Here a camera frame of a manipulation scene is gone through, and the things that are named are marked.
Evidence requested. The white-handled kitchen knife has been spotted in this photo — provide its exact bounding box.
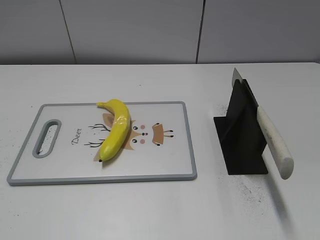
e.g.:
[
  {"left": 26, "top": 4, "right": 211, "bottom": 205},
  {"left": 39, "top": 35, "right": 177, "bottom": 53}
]
[{"left": 231, "top": 68, "right": 294, "bottom": 180}]

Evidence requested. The yellow plastic banana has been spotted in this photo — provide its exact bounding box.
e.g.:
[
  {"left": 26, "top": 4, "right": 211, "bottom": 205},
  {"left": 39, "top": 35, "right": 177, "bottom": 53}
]
[{"left": 96, "top": 99, "right": 131, "bottom": 162}]

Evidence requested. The black knife stand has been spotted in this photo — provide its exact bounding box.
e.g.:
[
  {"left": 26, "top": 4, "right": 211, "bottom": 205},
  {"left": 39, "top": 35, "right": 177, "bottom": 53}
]
[{"left": 213, "top": 79, "right": 268, "bottom": 175}]

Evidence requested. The white grey-rimmed cutting board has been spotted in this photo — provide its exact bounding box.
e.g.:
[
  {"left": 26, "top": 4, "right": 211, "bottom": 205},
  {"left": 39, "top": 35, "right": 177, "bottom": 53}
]
[{"left": 7, "top": 101, "right": 197, "bottom": 186}]

